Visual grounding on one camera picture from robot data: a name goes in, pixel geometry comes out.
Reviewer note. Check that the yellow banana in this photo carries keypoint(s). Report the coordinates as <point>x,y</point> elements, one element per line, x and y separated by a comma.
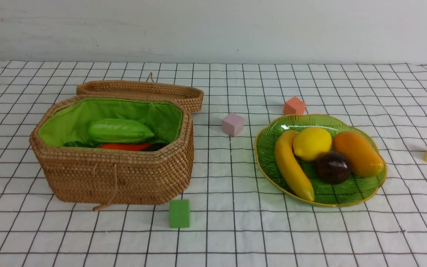
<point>290,169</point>

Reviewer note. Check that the yellow lemon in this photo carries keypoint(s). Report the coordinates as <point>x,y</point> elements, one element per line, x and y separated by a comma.
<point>311,142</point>

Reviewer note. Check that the orange carrot with green leaves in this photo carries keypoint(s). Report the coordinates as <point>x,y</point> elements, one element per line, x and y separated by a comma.
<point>114,146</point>

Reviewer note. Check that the purple mangosteen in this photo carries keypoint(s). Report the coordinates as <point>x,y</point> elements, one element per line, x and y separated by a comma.
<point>333,167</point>

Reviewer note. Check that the orange mango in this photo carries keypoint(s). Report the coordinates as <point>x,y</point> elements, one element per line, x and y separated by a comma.
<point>365,161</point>

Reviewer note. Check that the dark purple eggplant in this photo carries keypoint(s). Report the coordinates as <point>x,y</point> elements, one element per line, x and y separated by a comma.
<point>158,145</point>

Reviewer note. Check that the pink foam cube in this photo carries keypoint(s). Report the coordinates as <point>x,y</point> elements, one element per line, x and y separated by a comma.
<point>232,124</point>

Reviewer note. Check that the woven wicker basket lid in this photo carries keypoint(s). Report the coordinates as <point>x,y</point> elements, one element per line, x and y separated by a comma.
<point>190,98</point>

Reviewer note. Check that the white checkered tablecloth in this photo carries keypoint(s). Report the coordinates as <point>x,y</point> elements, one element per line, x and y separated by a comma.
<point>238,219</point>

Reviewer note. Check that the orange foam cube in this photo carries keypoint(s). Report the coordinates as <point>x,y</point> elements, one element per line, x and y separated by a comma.
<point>294,106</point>

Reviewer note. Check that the green foam cube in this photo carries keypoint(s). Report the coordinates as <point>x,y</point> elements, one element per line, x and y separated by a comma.
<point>179,213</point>

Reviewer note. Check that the woven wicker basket green lining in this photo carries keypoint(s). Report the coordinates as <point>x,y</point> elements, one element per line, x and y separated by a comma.
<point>77,171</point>

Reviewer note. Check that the green glass leaf plate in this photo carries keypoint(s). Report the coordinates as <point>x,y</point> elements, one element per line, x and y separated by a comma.
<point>353,191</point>

